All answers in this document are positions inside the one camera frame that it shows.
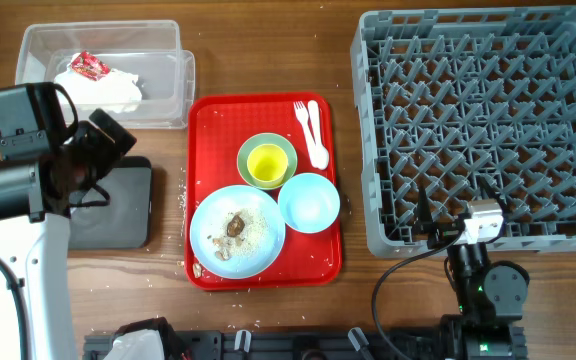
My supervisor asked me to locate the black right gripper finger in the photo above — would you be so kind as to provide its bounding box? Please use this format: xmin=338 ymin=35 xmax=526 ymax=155
xmin=478 ymin=177 xmax=509 ymax=213
xmin=414 ymin=184 xmax=434 ymax=234

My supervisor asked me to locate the white napkin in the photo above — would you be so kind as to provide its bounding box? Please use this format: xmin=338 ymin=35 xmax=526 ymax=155
xmin=54 ymin=69 xmax=143 ymax=113

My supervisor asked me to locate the red snack wrapper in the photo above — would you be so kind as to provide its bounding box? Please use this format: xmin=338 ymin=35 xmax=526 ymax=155
xmin=70 ymin=51 xmax=111 ymax=81

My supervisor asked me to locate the light blue bowl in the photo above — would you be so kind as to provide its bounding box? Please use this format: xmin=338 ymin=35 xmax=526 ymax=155
xmin=277 ymin=173 xmax=341 ymax=234

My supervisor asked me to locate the green bowl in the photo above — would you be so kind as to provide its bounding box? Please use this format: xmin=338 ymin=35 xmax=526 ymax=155
xmin=237 ymin=133 xmax=298 ymax=190

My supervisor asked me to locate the yellow cup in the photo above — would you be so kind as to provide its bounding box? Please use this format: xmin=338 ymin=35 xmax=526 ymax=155
xmin=246 ymin=144 xmax=288 ymax=188

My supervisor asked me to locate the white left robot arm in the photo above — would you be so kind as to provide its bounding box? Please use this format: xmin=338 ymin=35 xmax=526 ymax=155
xmin=0 ymin=109 xmax=136 ymax=359

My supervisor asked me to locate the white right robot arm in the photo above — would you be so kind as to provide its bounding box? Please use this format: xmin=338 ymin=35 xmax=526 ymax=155
xmin=413 ymin=179 xmax=530 ymax=359

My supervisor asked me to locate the clear plastic waste bin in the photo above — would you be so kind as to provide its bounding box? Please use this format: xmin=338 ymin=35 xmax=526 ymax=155
xmin=15 ymin=20 xmax=196 ymax=129

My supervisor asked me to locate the grey dishwasher rack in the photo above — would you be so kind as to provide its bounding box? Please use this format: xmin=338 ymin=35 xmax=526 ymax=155
xmin=350 ymin=5 xmax=576 ymax=257

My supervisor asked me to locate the black plastic bin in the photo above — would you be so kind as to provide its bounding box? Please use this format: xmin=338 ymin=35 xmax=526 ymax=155
xmin=69 ymin=156 xmax=153 ymax=250

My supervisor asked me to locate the red serving tray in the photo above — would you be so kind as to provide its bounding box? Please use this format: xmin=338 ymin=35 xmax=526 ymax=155
xmin=184 ymin=92 xmax=342 ymax=291

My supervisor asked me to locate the white plastic spoon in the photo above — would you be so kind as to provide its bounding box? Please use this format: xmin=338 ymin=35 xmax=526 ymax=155
xmin=307 ymin=100 xmax=329 ymax=170

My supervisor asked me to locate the brown food scrap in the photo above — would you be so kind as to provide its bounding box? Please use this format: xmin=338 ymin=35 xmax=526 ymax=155
xmin=226 ymin=213 xmax=246 ymax=237

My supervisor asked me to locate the light blue plate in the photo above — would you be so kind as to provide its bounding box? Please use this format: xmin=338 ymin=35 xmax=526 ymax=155
xmin=189 ymin=185 xmax=287 ymax=280

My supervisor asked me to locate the nut shell scrap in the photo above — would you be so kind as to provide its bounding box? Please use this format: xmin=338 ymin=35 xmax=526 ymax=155
xmin=192 ymin=263 xmax=203 ymax=278

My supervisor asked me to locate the white plastic fork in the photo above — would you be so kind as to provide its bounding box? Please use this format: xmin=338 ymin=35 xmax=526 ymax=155
xmin=294 ymin=101 xmax=317 ymax=164

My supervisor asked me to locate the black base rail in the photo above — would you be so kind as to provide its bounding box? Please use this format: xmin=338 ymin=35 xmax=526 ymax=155
xmin=83 ymin=327 xmax=527 ymax=360

